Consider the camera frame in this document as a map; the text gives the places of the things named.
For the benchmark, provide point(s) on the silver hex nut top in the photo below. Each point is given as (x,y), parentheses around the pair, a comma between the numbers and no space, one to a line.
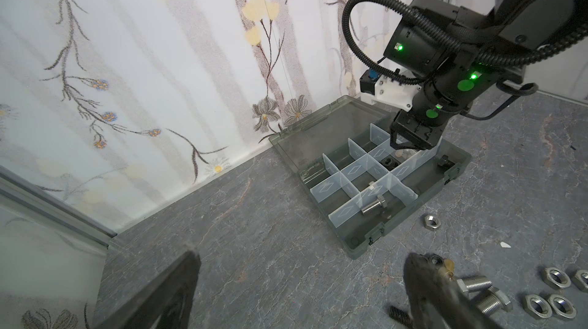
(431,222)

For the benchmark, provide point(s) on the black hex bolt lower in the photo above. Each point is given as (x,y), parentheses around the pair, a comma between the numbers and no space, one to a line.
(401,317)

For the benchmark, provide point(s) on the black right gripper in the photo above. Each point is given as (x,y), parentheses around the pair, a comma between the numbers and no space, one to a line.
(406,132)

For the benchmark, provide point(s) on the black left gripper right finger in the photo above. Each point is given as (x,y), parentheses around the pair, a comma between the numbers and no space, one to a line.
(435,302)

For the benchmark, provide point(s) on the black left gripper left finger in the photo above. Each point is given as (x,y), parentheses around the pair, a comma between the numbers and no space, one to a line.
(166,302)

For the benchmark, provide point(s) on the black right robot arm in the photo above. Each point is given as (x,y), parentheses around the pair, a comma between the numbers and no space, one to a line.
(455,54)

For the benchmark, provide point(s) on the green plastic compartment organizer box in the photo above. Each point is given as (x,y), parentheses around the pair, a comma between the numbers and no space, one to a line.
(336,153)

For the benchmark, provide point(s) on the black nut in box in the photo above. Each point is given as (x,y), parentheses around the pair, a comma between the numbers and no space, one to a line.
(390,163)

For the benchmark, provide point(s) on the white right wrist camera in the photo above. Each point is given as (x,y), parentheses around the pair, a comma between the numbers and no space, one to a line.
(376,88)

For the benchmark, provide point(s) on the black nut pair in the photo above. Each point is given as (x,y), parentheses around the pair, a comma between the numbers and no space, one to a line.
(444,267)

